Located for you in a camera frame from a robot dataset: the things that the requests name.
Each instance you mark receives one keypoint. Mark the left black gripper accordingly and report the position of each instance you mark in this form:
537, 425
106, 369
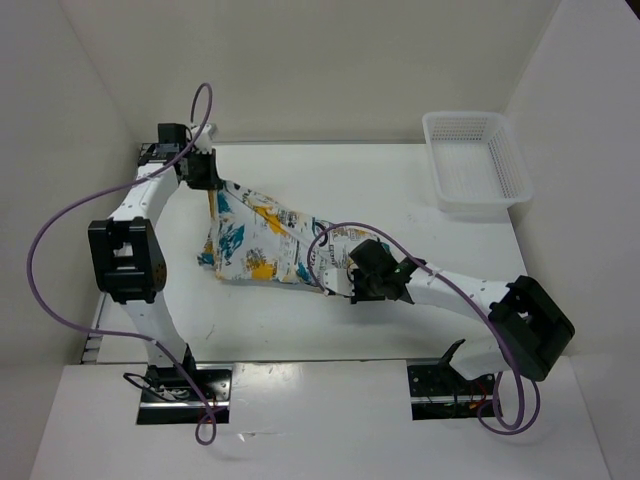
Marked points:
211, 180

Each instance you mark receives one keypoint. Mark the aluminium table edge rail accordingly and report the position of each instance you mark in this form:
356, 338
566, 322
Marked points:
128, 264

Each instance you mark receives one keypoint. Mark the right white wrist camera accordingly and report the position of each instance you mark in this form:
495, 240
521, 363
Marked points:
338, 281

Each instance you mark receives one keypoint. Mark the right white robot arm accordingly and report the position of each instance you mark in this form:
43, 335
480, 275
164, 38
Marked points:
528, 330

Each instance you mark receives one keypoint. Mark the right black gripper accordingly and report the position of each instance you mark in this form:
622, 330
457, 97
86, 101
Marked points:
359, 295

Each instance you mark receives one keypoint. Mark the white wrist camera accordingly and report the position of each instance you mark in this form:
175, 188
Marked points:
204, 144
338, 281

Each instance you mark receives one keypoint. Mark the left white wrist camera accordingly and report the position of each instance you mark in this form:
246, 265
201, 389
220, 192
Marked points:
204, 144

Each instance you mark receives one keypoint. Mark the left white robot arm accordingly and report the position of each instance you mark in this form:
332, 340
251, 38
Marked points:
163, 380

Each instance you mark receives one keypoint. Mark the colourful printed shorts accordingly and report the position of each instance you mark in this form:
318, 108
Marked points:
252, 237

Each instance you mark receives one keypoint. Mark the white plastic basket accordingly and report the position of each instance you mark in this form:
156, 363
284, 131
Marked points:
477, 166

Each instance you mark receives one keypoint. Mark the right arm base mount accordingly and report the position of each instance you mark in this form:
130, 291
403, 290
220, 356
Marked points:
440, 393

